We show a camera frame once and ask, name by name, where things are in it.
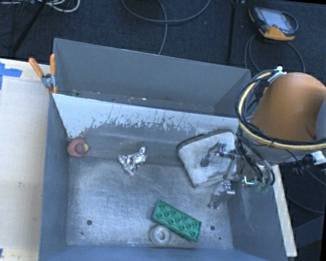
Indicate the dark green flat block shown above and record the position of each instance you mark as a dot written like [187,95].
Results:
[176,220]

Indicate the black cylinder on white bracket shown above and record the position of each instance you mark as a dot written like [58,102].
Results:
[313,158]

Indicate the red and yellow toy fruit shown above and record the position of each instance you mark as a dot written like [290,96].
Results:
[77,147]

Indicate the crumpled silver foil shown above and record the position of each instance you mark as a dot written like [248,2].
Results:
[132,161]

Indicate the white pad with dark edge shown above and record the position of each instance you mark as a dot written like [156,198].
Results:
[197,163]

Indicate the grey metal bin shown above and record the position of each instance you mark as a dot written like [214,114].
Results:
[131,199]

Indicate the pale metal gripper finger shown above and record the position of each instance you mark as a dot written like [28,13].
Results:
[214,154]
[220,196]

